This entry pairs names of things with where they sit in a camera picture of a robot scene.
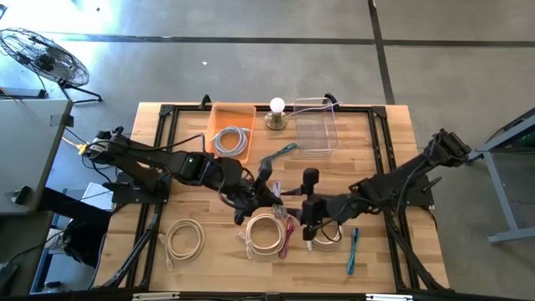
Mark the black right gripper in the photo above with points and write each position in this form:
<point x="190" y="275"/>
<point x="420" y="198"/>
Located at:
<point x="314" y="209"/>

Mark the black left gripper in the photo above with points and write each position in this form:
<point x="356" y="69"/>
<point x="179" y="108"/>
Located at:
<point x="248" y="194"/>

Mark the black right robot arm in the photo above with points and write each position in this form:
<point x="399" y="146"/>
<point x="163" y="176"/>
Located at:
<point x="401" y="175"/>

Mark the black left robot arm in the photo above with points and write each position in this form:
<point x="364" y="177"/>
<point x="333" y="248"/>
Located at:
<point x="146" y="156"/>

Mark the clear plastic bin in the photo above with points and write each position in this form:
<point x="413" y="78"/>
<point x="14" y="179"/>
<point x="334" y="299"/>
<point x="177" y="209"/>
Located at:
<point x="315" y="134"/>

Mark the orange plastic bin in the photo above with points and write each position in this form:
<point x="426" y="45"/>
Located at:
<point x="232" y="115"/>

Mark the white bulb brass lamp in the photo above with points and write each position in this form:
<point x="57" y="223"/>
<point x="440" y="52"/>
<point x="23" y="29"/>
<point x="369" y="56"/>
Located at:
<point x="276" y="104"/>

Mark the white papers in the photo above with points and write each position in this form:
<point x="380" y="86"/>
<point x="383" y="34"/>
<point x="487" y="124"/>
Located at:
<point x="98" y="196"/>

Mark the black bar with white strips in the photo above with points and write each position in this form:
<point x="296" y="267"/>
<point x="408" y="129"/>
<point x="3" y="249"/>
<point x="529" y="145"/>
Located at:
<point x="460" y="297"/>

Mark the black bag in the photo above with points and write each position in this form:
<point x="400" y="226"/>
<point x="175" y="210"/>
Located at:
<point x="81" y="246"/>

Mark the grey table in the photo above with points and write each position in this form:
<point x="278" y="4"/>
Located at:
<point x="29" y="146"/>

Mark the small black device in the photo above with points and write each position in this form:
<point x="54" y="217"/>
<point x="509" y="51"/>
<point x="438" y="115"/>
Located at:
<point x="23" y="195"/>

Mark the black floor fan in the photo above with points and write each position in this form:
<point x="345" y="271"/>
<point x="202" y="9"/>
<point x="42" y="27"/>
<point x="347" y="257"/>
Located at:
<point x="42" y="56"/>

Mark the black aluminium table frame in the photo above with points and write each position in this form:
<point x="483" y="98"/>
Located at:
<point x="192" y="108"/>

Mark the grey metal table frame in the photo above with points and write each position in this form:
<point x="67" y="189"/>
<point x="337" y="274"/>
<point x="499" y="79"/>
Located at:
<point x="503" y="196"/>

